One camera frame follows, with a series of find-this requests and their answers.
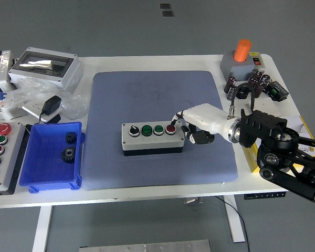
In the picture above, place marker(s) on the orange cylinder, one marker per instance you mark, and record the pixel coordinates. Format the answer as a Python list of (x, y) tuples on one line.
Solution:
[(242, 51)]

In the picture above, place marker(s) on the small black gear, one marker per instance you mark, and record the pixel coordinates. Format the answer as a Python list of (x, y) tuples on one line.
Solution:
[(71, 137)]

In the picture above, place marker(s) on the grey four-button control box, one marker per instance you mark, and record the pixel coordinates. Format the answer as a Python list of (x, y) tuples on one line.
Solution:
[(152, 143)]

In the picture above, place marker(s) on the silver and black device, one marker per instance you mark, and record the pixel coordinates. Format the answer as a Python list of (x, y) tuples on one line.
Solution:
[(4, 71)]

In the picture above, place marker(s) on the black module with green terminal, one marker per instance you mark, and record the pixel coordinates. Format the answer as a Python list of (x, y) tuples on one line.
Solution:
[(277, 91)]

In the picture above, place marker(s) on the black power adapter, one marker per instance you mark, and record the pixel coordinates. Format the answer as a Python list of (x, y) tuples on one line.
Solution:
[(51, 105)]

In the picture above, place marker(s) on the grey-blue textured mat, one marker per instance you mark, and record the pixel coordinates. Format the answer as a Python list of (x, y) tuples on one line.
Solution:
[(136, 99)]

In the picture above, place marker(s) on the clear plastic bag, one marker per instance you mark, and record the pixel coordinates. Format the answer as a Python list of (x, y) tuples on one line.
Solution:
[(76, 105)]

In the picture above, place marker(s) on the large black gear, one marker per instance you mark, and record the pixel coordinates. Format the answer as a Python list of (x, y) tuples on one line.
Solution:
[(68, 155)]

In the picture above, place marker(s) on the grey enclosure with clear window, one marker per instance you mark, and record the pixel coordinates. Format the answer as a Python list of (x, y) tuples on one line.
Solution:
[(68, 76)]

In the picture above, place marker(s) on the black table control panel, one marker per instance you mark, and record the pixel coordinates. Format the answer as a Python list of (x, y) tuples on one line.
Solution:
[(265, 195)]

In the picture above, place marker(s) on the dark floor plate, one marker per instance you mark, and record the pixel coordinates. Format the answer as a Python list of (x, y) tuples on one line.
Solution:
[(165, 6), (167, 13)]

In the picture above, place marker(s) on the dark brown capacitor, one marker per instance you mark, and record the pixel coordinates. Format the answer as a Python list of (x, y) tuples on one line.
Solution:
[(229, 94), (264, 79), (257, 74), (259, 89), (229, 84), (252, 81)]

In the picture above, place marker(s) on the white socket panel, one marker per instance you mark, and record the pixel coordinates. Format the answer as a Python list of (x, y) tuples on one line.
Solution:
[(32, 107)]

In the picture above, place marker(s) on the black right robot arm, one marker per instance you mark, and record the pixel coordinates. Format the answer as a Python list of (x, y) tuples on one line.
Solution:
[(265, 126)]

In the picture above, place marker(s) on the blue plastic bin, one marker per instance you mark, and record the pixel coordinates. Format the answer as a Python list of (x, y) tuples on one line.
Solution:
[(47, 168)]

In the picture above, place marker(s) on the white wall switch plate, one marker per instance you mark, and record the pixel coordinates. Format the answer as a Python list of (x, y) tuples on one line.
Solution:
[(267, 105)]

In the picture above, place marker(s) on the grey metal plate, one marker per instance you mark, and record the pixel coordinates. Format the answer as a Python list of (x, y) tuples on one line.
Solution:
[(147, 246)]

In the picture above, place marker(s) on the grey five-button control box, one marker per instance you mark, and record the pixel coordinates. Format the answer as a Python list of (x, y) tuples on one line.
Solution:
[(13, 157)]

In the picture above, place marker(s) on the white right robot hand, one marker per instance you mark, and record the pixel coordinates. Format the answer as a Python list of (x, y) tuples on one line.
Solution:
[(204, 118)]

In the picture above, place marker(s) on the white table leg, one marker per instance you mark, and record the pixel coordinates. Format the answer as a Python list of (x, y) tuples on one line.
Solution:
[(235, 220), (42, 228)]

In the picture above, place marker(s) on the grey switch box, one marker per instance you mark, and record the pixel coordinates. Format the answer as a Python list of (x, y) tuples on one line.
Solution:
[(239, 69)]

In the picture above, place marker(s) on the metal table bracket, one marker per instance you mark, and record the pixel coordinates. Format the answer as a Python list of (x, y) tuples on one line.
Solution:
[(193, 200)]

